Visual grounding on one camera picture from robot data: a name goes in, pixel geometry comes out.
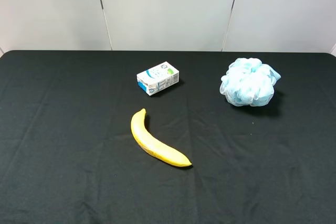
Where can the light blue bath loofah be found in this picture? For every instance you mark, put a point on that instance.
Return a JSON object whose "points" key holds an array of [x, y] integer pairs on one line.
{"points": [[248, 81]]}

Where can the white blue milk carton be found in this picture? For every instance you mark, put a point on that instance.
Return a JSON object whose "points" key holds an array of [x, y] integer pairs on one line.
{"points": [[158, 78]]}

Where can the yellow banana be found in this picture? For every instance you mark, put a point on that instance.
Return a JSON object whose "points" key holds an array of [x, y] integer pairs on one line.
{"points": [[153, 146]]}

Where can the black tablecloth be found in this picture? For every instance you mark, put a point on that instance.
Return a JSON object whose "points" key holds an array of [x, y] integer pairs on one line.
{"points": [[68, 154]]}

